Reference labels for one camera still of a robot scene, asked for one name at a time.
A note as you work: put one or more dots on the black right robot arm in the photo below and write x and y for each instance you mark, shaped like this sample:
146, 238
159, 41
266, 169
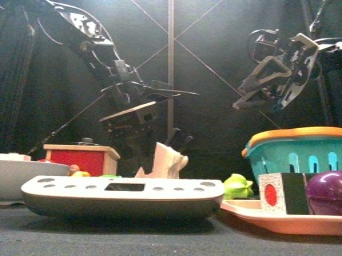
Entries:
329, 63

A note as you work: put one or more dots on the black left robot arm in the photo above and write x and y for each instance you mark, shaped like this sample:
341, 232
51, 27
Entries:
94, 50

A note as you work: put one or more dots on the black sushi piece red centre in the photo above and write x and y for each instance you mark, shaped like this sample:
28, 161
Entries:
285, 193

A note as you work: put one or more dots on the small green toy food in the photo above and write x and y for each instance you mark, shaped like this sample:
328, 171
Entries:
111, 175

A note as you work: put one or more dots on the red wooden toy box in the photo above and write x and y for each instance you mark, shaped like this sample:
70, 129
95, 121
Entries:
82, 160

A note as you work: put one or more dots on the black knob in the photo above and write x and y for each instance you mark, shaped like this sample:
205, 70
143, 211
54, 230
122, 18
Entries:
87, 141

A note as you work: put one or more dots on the orange yellow toy food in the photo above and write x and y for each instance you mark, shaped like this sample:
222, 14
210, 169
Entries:
77, 171

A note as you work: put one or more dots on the grey kitchen scale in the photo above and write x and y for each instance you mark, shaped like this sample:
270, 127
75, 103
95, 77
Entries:
122, 196

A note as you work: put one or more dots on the teal basket with orange rim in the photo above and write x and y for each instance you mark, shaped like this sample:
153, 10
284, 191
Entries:
294, 150

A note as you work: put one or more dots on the small red toy food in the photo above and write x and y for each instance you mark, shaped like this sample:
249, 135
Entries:
46, 161

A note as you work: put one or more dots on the grey bowl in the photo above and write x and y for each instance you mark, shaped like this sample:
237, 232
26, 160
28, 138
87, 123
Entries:
27, 178

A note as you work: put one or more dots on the light green toy vegetable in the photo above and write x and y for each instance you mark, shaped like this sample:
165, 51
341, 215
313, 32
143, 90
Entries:
238, 186

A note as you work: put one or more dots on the white toy in bowl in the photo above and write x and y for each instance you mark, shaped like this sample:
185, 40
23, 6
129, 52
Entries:
14, 156

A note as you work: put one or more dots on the purple eggplant toy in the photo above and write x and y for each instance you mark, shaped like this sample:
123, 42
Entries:
326, 193

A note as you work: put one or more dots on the pink plastic tray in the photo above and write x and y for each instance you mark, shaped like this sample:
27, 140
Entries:
276, 221

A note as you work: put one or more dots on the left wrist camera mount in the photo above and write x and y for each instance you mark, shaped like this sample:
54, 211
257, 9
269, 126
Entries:
134, 113

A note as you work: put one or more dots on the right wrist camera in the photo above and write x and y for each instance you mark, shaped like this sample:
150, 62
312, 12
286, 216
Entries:
264, 43

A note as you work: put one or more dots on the grey vertical frame pole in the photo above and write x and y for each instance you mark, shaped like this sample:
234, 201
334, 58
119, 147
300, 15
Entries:
170, 43

